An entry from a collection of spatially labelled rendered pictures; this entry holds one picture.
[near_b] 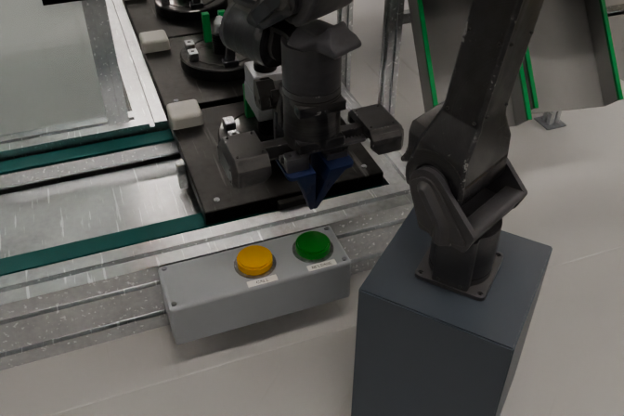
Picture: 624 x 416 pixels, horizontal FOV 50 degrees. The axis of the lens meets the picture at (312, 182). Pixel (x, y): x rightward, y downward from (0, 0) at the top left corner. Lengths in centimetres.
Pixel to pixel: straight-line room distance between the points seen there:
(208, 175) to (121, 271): 18
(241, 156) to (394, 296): 20
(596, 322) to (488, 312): 32
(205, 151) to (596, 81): 57
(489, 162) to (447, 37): 44
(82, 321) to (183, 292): 14
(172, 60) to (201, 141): 25
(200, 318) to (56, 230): 27
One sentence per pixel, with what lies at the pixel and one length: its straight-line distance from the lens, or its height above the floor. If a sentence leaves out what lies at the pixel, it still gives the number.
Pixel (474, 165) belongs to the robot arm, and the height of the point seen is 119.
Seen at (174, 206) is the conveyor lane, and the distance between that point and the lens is 93.
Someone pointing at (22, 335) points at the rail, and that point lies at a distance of 83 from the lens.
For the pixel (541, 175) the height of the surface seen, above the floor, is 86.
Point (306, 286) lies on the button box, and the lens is 77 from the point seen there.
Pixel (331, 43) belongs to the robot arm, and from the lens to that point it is 60.
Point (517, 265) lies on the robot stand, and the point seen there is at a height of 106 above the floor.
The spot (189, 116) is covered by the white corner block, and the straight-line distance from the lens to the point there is 98.
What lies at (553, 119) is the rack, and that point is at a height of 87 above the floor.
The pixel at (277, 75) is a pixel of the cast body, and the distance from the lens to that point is 87.
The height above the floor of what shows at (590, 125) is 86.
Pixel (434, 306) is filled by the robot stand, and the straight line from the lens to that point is 60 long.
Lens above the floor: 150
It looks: 38 degrees down
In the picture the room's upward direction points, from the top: straight up
